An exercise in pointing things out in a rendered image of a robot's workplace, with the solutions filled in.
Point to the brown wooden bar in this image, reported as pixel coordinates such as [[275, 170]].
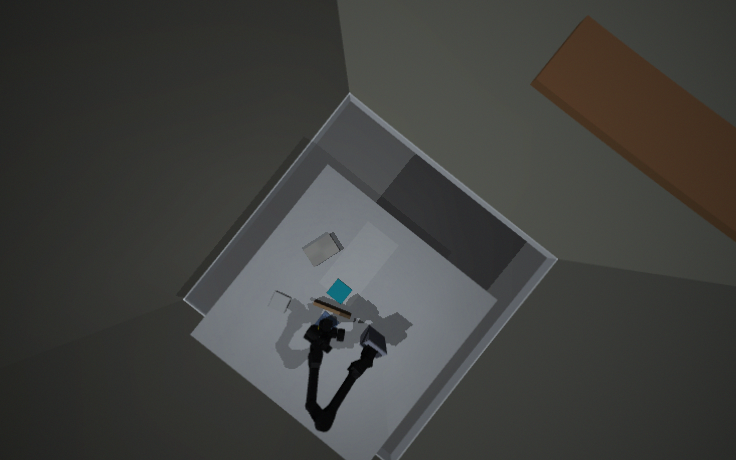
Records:
[[331, 308]]

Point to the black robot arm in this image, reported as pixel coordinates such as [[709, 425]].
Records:
[[324, 419]]

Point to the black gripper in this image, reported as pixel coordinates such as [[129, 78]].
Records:
[[340, 335]]

